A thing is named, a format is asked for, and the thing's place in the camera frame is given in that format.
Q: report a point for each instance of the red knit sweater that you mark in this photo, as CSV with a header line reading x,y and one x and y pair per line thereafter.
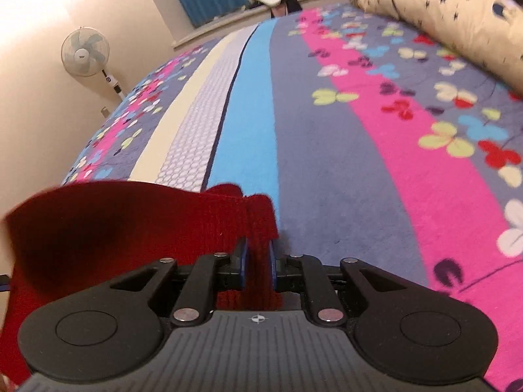
x,y
122,228

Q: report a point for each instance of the floral striped bed blanket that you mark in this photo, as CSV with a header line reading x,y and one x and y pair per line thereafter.
x,y
327,151

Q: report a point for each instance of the dark hanging garment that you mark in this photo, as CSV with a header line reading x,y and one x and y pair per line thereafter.
x,y
292,6

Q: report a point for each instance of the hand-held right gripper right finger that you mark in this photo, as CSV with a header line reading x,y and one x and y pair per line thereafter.
x,y
272,267

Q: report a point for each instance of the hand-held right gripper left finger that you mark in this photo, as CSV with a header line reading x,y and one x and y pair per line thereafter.
x,y
244,263

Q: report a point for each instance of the window sill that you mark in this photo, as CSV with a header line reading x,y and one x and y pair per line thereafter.
x,y
229,20

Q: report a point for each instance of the white standing fan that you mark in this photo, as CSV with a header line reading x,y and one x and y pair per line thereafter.
x,y
83,53

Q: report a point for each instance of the cream star print quilt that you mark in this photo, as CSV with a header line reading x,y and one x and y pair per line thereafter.
x,y
429,4

